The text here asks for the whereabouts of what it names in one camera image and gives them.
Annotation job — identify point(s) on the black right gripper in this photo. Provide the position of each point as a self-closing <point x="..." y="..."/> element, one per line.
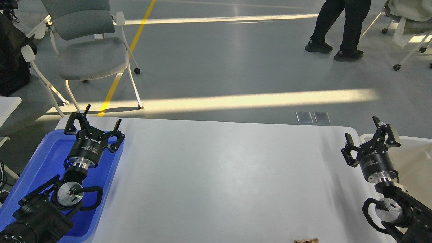
<point x="374" y="160"/>

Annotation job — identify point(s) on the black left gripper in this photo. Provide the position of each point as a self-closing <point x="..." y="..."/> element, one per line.
<point x="91" y="142"/>

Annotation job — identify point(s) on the brown paper scrap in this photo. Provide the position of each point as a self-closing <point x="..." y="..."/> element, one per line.
<point x="307" y="240"/>

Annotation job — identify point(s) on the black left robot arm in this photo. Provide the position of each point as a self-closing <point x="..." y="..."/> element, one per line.
<point x="60" y="195"/>

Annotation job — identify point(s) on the white plastic bin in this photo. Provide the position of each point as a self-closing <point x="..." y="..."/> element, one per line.
<point x="413" y="163"/>

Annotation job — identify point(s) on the right metal floor plate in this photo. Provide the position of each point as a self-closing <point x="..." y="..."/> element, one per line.
<point x="322" y="117"/>

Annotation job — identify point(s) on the metal floor plate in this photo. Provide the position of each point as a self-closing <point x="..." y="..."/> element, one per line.
<point x="304" y="117"/>
<point x="322" y="117"/>

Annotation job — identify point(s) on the blue plastic tray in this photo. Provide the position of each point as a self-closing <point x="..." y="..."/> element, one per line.
<point x="48" y="161"/>

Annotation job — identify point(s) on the grey chair at left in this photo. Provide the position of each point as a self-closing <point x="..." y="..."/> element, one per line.
<point x="37" y="98"/>

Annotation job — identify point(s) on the left metal floor plate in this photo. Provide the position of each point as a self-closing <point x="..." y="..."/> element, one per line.
<point x="304" y="117"/>

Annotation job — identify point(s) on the white side table corner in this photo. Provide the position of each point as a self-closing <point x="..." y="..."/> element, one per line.
<point x="7" y="106"/>

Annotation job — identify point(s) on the black bag at left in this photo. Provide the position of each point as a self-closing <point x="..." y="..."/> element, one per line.
<point x="14" y="69"/>

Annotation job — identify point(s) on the white chair with cloth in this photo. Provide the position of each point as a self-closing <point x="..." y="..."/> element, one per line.
<point x="411" y="17"/>

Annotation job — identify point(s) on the grey chair white frame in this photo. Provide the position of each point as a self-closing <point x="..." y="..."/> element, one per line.
<point x="92" y="59"/>

